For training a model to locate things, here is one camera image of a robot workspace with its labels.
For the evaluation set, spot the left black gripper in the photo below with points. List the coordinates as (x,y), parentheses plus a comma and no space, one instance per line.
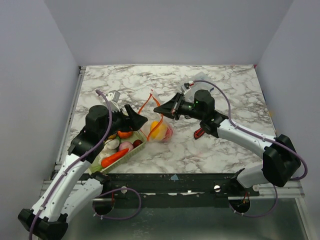
(133,121)

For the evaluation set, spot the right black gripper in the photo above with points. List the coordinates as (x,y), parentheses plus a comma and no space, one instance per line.
(177,106)

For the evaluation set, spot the red bell pepper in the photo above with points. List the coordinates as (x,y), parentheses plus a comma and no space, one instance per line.
(168,134)

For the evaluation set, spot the clear zip top bag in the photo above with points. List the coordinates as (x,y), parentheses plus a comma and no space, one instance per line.
(147,110)

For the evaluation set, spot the yellow bell pepper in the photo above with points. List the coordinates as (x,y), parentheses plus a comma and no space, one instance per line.
(157,133)

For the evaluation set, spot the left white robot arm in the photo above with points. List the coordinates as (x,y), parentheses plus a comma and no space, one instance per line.
(49,217)

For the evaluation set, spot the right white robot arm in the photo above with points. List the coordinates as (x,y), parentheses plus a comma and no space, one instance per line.
(279,159)

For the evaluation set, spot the green plastic basket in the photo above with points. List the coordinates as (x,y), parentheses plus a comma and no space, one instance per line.
(96,165)

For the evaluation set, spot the small orange pumpkin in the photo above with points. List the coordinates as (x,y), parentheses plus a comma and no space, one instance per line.
(124,135)

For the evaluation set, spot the dark red plum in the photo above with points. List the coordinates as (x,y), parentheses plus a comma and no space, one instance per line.
(137,143)

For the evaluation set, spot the pink purple onion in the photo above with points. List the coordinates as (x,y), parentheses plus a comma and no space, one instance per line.
(126,145)

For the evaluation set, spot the white mushroom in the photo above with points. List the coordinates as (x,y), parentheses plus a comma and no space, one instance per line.
(112,144)

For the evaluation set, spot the red black utility knife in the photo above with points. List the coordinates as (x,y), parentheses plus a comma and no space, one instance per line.
(198,133)

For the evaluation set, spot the white garlic bulb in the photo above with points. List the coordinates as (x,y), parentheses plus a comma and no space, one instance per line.
(107,152)

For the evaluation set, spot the orange carrot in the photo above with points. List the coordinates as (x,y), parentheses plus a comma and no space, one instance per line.
(113,158)

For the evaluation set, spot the clear plastic parts box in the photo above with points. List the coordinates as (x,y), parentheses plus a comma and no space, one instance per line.
(200,76)

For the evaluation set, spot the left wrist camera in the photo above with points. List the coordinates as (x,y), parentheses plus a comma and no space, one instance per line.
(113,98)

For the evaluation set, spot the aluminium frame rail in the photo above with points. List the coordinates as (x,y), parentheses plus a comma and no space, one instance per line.
(67,129)

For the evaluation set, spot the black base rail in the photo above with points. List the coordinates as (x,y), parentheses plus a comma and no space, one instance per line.
(153,190)

